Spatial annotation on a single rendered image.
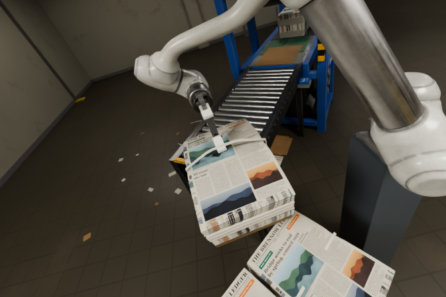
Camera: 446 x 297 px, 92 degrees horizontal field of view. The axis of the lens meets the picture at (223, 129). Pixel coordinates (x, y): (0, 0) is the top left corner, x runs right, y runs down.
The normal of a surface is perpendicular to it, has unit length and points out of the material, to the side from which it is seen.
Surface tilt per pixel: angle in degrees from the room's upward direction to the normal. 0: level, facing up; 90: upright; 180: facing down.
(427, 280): 0
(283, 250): 1
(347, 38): 88
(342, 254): 2
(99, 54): 90
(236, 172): 15
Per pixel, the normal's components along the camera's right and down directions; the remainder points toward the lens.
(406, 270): -0.26, -0.76
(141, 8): 0.13, 0.58
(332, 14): -0.29, 0.62
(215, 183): -0.16, -0.57
